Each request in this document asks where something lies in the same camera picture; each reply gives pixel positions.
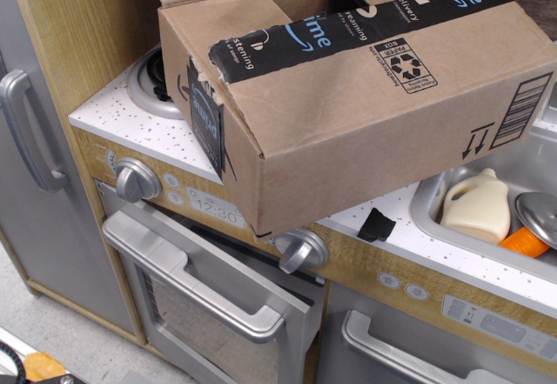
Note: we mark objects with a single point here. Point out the grey dishwasher door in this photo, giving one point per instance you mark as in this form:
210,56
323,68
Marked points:
366,341

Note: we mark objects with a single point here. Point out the grey oven door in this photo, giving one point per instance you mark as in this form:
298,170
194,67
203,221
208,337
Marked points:
214,307

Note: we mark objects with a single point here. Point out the grey fridge door handle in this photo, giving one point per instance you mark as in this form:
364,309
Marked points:
14,86

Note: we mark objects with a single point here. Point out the cream toy detergent bottle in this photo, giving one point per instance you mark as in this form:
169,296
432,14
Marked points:
478,207

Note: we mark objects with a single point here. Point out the black tape scrap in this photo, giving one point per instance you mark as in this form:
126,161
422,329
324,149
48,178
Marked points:
377,227

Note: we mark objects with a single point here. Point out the large brown cardboard box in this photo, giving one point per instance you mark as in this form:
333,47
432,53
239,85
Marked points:
307,107

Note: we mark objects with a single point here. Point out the orange toy carrot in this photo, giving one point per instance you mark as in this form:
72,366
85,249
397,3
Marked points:
523,241

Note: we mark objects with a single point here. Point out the silver stove knob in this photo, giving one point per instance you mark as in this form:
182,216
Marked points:
300,249
136,181

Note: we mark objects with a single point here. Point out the grey fridge door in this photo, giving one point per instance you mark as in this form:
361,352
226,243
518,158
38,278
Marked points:
52,238

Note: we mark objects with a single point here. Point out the silver stove burner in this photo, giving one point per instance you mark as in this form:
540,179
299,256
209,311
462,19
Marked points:
146,86

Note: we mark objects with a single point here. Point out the toy kitchen wooden unit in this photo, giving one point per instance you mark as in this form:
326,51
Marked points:
85,46

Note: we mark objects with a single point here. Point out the silver right stove knob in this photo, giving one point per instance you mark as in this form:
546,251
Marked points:
300,249

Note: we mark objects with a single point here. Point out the silver pot lid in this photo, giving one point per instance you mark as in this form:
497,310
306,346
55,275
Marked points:
537,212

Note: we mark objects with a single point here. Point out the silver left stove knob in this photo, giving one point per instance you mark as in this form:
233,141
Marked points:
136,181

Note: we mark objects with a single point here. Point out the orange object bottom left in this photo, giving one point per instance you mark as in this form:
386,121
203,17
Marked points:
41,366

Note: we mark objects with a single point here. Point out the grey toy sink basin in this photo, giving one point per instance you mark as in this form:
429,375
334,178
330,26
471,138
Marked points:
529,166

